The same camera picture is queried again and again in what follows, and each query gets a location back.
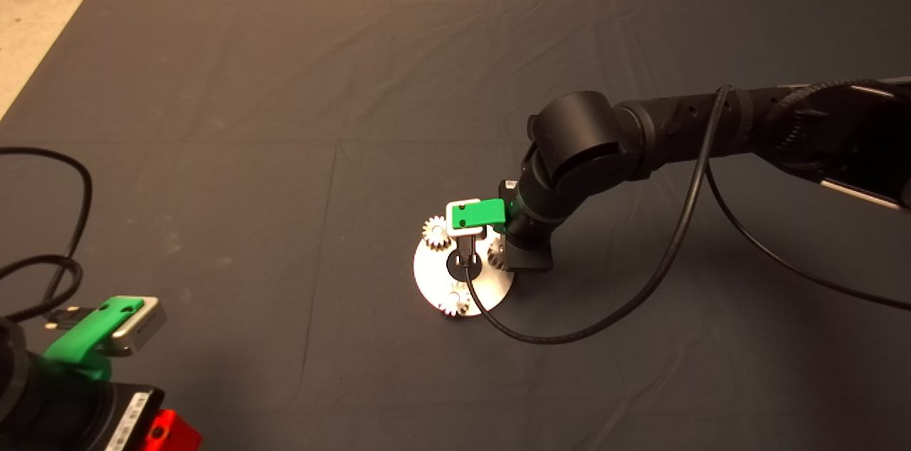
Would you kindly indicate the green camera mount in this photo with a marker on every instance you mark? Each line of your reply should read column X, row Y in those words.
column 484, row 215
column 78, row 337

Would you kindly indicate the green right camera mount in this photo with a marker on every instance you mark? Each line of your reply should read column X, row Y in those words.
column 484, row 215

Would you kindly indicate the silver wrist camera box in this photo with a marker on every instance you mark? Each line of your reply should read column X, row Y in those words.
column 142, row 326
column 450, row 220

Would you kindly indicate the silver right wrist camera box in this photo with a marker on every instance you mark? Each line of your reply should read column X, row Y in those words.
column 450, row 220

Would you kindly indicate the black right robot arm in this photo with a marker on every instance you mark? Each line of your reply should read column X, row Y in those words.
column 591, row 138

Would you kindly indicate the round metal carrier plate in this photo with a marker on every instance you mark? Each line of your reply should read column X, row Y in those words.
column 427, row 277

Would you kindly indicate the small steel planetary gear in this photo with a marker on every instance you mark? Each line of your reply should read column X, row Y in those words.
column 495, row 255
column 453, row 303
column 432, row 234

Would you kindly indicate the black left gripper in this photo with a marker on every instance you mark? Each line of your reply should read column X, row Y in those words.
column 128, row 419

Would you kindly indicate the green left camera mount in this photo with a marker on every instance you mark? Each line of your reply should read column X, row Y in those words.
column 78, row 337

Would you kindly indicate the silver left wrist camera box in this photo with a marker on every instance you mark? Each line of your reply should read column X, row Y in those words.
column 142, row 326

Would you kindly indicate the dark grey table cloth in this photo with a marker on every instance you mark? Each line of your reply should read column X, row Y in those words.
column 285, row 81

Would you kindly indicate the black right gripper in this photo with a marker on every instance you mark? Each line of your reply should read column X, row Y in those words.
column 534, row 262

